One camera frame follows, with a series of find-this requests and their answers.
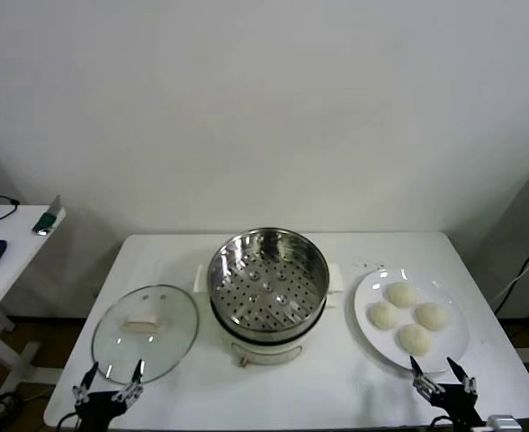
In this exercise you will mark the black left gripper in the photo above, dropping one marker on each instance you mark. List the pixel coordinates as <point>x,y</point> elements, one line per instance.
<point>100,405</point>

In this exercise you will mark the white round plate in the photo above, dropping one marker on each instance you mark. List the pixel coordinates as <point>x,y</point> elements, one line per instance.
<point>372,292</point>

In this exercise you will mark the white steamed baozi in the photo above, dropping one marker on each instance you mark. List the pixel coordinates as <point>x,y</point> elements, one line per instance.
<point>384,315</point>
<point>431,315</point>
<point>400,294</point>
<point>414,338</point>

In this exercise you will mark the round glass pot lid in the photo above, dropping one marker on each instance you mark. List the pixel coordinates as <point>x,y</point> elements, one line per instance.
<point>174,315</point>

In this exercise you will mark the white side table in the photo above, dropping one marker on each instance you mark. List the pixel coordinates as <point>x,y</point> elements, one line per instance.
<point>17,252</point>

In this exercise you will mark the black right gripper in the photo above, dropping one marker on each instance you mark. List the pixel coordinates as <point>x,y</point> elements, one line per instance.
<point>462,409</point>

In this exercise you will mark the white electric cooker pot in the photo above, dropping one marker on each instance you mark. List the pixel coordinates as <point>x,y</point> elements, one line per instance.
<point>264,353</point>

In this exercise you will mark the stainless steel steamer basket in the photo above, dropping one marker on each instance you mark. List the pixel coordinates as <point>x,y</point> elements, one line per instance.
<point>269,288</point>

